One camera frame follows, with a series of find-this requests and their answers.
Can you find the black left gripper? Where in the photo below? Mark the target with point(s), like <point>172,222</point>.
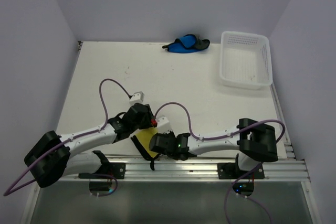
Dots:
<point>149,116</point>

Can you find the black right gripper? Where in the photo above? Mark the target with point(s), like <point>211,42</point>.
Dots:
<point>171,134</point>

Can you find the yellow towel black trim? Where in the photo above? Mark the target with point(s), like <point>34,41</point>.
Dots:
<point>141,141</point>

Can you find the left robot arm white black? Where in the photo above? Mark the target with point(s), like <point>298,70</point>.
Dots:
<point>55,156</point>

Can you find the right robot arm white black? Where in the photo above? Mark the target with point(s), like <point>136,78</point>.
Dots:
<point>255,141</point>

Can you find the blue towel dark trim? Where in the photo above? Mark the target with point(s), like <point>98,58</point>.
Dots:
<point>189,43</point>

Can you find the white plastic basket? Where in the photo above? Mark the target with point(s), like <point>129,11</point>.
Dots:
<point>245,60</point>

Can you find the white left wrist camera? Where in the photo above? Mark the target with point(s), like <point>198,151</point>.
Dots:
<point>137,97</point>

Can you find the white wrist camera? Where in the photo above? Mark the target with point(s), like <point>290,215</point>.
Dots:
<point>163,125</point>
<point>137,97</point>

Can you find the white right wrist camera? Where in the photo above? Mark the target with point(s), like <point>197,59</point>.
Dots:
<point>163,125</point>

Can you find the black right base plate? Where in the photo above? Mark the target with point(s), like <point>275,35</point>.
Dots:
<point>231,171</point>

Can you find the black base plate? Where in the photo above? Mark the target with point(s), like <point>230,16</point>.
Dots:
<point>231,171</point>
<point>116,170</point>

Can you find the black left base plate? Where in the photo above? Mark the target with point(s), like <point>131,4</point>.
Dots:
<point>116,170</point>

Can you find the aluminium mounting rail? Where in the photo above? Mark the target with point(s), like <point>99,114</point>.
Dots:
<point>137,169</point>

